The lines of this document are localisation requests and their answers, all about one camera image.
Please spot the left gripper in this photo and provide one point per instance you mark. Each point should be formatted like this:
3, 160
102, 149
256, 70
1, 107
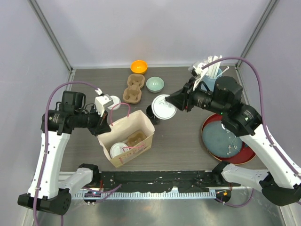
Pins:
102, 125

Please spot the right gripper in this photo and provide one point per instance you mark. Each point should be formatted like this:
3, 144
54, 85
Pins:
182, 99

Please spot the white cup lid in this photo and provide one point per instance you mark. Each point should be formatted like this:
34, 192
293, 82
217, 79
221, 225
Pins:
116, 103
162, 109
118, 149

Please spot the pink paper gift bag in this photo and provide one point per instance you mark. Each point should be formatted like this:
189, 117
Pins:
121, 129

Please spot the cardboard cup carrier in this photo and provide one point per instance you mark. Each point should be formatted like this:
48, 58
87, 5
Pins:
132, 94
136, 138

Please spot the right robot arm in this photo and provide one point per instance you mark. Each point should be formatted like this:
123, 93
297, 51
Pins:
280, 182

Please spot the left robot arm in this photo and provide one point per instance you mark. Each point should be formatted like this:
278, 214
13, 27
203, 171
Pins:
70, 113

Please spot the light green bowl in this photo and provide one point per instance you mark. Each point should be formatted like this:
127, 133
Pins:
155, 84

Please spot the blue straw holder cup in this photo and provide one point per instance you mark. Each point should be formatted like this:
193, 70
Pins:
210, 82

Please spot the white wrapped straws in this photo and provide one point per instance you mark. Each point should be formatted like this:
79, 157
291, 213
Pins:
213, 70

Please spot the orange bowl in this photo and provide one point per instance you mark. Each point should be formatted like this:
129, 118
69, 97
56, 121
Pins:
139, 67

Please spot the blue plate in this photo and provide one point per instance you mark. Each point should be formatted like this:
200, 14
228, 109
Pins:
220, 141

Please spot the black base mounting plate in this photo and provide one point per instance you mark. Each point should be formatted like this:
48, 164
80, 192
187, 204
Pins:
186, 181

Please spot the red round tray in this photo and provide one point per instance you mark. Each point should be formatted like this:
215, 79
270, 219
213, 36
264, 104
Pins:
245, 155

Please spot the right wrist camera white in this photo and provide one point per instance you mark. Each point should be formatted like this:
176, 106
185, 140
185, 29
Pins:
198, 73

